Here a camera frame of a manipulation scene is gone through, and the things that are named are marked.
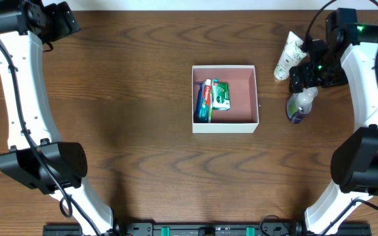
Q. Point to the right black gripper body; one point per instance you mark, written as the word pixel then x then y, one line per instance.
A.
pixel 298 78

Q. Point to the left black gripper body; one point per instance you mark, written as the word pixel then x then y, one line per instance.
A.
pixel 65 17

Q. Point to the clear pump sanitizer bottle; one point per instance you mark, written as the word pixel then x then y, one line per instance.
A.
pixel 300 104

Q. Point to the green soap bar pack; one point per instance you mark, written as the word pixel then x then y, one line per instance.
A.
pixel 221 96

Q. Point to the green white toothbrush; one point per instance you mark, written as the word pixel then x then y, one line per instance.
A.
pixel 211 114

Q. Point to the blue disposable razor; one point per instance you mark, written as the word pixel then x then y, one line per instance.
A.
pixel 198 99

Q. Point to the red green toothpaste tube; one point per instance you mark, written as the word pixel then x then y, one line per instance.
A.
pixel 204 107

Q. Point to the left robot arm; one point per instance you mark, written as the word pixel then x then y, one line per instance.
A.
pixel 38 158

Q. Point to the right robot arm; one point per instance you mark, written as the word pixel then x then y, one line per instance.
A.
pixel 348 56

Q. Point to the white lotion tube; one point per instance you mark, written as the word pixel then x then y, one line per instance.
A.
pixel 291 55

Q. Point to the white box pink interior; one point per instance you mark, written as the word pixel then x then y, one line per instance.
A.
pixel 243 115

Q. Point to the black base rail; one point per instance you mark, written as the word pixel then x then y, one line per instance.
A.
pixel 149 229

